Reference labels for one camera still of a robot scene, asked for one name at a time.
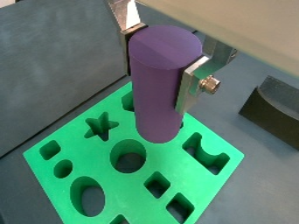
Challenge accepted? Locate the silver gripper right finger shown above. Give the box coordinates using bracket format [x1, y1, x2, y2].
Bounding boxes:
[174, 36, 237, 115]

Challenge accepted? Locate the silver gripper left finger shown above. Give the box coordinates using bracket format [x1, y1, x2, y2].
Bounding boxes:
[106, 0, 146, 75]

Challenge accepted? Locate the purple cylinder peg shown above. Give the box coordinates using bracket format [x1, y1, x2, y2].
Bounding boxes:
[128, 25, 201, 144]

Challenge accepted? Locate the black curved block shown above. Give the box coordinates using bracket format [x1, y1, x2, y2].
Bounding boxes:
[238, 76, 299, 151]

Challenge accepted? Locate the green shape sorter board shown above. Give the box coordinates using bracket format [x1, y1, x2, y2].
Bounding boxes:
[22, 85, 244, 224]

